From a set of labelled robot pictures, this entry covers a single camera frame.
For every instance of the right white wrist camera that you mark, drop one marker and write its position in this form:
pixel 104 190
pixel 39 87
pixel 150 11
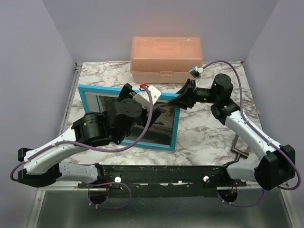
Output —
pixel 197 73

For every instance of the light wooden picture frame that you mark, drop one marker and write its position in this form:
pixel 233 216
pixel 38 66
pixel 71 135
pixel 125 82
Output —
pixel 115 91

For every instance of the aerial landscape photo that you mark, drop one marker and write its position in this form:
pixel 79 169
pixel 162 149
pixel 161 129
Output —
pixel 160 132

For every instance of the orange translucent plastic box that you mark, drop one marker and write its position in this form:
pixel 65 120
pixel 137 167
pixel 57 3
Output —
pixel 164 60

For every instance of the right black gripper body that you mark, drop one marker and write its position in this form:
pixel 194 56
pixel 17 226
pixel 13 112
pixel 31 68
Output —
pixel 205 95

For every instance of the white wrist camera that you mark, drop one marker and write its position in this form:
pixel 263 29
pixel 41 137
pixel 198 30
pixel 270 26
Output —
pixel 142 97
pixel 197 73

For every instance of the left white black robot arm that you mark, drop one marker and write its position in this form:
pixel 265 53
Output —
pixel 45 165

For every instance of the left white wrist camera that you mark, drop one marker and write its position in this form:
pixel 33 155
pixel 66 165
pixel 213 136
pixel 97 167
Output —
pixel 142 97

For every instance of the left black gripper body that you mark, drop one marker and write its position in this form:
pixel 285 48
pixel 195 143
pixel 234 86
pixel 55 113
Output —
pixel 143 119

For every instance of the aluminium rail frame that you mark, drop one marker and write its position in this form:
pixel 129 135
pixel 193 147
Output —
pixel 95 130

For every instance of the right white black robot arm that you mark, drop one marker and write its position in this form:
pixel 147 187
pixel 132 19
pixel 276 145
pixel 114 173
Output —
pixel 275 165

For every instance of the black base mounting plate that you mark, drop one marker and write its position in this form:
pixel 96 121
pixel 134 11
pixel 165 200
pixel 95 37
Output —
pixel 160 181

